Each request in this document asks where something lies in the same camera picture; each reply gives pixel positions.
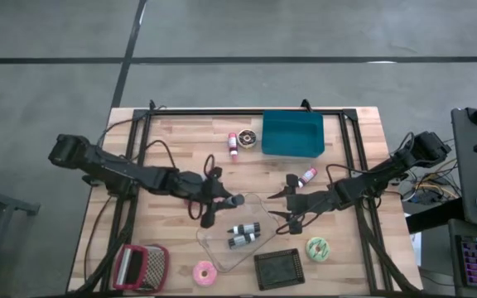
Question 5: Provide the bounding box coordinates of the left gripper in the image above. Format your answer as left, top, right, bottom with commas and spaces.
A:
196, 166, 239, 228

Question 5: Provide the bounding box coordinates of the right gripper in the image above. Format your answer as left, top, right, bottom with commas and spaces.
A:
267, 174, 345, 235

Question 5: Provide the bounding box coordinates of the pink paint bottle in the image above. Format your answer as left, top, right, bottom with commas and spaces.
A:
228, 132, 239, 161
298, 166, 318, 188

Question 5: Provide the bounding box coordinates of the clear plastic bin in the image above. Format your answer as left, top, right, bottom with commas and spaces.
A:
195, 193, 283, 274

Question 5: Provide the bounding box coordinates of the teal plastic bin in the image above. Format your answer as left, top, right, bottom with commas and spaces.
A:
261, 109, 325, 159

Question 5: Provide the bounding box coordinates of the pink frosted donut toy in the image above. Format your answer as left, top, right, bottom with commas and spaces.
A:
191, 260, 219, 287

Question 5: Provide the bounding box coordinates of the black slotted plastic basket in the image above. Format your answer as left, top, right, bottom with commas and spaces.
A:
253, 248, 306, 291

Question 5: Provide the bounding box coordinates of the red metal box grater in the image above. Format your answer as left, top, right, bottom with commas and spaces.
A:
112, 243, 171, 294

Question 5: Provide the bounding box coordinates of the black flat bar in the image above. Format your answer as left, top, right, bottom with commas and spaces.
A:
405, 197, 467, 235

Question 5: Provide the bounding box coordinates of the grey cart top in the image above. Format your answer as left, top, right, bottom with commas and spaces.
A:
450, 106, 477, 228

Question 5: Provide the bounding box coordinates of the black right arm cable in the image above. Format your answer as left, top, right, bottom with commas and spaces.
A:
275, 163, 374, 236

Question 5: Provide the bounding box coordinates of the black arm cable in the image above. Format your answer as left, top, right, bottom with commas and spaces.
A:
275, 163, 374, 236
97, 118, 219, 221

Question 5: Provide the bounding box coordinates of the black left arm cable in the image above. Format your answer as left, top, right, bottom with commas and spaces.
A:
97, 118, 219, 221

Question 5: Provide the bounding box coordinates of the black metal table frame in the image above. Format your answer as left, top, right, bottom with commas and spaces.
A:
72, 99, 422, 297

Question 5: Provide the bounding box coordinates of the floor cable bundle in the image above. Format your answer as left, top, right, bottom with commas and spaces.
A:
399, 159, 461, 208

